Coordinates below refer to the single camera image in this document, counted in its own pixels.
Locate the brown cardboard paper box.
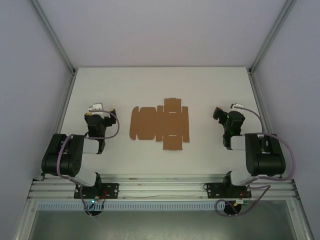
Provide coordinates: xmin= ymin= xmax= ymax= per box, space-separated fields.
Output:
xmin=129 ymin=97 xmax=191 ymax=151

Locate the grey sheet metal panel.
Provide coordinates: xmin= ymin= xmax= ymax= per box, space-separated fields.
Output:
xmin=13 ymin=199 xmax=316 ymax=240

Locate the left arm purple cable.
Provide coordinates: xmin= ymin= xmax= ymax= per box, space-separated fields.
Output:
xmin=56 ymin=109 xmax=121 ymax=216

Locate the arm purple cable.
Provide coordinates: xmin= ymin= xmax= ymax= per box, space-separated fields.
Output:
xmin=215 ymin=106 xmax=298 ymax=217
xmin=56 ymin=109 xmax=121 ymax=216

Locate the left aluminium table side rail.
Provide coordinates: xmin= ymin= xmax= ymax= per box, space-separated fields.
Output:
xmin=39 ymin=72 xmax=77 ymax=181

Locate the aluminium table side rail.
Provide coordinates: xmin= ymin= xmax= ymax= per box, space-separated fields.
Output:
xmin=247 ymin=69 xmax=276 ymax=135
xmin=39 ymin=72 xmax=77 ymax=181

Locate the right aluminium table side rail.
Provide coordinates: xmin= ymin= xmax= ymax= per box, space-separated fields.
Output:
xmin=247 ymin=69 xmax=276 ymax=135

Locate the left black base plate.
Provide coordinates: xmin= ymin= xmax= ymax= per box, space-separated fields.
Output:
xmin=73 ymin=182 xmax=120 ymax=200

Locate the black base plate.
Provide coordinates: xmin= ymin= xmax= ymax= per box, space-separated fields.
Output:
xmin=73 ymin=182 xmax=120 ymax=200
xmin=203 ymin=182 xmax=252 ymax=200

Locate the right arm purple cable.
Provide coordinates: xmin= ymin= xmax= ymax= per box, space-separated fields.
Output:
xmin=215 ymin=106 xmax=298 ymax=217

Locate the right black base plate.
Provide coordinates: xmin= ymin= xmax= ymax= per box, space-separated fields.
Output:
xmin=203 ymin=182 xmax=252 ymax=200

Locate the left black round cable grommet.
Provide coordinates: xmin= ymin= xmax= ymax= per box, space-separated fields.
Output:
xmin=84 ymin=208 xmax=103 ymax=217

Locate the black round cable grommet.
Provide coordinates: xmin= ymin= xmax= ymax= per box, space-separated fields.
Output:
xmin=223 ymin=199 xmax=243 ymax=216
xmin=84 ymin=208 xmax=103 ymax=217

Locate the right black round cable grommet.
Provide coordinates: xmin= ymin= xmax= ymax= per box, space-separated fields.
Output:
xmin=223 ymin=199 xmax=243 ymax=216

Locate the aluminium mounting rail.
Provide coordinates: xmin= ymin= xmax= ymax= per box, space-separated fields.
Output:
xmin=26 ymin=173 xmax=300 ymax=203

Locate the left aluminium frame post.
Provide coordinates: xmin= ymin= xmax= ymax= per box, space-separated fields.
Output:
xmin=31 ymin=0 xmax=77 ymax=76

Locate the aluminium frame post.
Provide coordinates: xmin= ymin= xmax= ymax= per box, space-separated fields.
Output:
xmin=31 ymin=0 xmax=77 ymax=76
xmin=247 ymin=0 xmax=296 ymax=75

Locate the grey slotted cable duct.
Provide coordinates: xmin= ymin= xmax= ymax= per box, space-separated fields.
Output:
xmin=36 ymin=202 xmax=227 ymax=211

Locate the right aluminium frame post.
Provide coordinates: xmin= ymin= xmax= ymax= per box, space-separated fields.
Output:
xmin=247 ymin=0 xmax=296 ymax=75

